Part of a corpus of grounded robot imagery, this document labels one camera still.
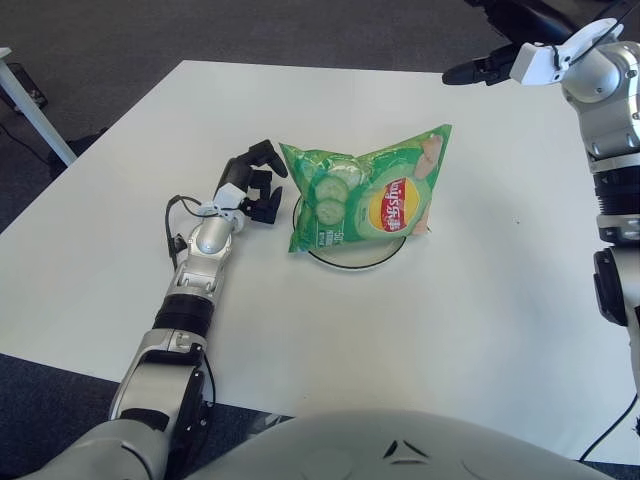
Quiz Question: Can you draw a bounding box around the grey robot torso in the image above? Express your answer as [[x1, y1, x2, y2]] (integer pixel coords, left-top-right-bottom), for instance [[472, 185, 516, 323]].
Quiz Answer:
[[174, 409, 616, 480]]

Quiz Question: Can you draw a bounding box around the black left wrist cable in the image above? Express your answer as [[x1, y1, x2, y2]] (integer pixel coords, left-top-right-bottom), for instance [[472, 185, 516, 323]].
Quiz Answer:
[[166, 196, 221, 271]]

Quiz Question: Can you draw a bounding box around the white table leg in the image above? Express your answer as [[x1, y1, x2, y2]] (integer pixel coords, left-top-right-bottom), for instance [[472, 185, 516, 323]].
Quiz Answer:
[[0, 47, 78, 166]]

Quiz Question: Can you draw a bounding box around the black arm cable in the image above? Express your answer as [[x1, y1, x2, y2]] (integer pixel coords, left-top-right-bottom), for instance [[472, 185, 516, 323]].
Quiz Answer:
[[199, 349, 219, 406], [579, 392, 640, 464]]

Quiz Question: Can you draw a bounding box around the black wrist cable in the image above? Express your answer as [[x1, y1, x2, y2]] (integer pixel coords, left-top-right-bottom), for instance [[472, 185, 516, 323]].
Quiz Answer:
[[166, 196, 221, 271], [574, 0, 634, 56]]

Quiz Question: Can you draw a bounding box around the green potato chips bag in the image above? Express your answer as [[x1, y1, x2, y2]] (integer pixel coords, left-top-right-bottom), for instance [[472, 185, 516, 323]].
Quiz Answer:
[[278, 123, 455, 256]]

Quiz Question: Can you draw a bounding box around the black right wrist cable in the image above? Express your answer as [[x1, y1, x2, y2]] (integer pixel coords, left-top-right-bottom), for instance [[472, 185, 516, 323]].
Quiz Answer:
[[574, 0, 634, 56]]

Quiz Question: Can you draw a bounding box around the white plate with black rim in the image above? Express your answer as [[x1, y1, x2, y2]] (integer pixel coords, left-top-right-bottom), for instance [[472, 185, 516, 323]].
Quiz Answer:
[[292, 197, 409, 274]]

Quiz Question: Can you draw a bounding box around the black left upper arm cable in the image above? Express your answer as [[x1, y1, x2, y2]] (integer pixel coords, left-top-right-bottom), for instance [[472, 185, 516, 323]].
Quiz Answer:
[[199, 349, 219, 406]]

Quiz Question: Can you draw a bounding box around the black box on floor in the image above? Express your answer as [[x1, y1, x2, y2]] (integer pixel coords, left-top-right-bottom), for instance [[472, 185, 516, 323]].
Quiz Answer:
[[7, 62, 49, 109]]

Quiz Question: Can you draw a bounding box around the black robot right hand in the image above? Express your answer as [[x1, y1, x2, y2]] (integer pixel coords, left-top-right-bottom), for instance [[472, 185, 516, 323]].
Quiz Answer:
[[442, 0, 576, 86]]

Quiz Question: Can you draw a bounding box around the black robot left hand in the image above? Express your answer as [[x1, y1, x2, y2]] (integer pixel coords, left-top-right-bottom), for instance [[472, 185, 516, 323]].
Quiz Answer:
[[215, 139, 289, 225]]

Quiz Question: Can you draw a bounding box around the black right upper arm cable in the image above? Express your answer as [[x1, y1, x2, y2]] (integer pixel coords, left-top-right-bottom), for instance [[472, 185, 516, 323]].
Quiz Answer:
[[579, 392, 640, 464]]

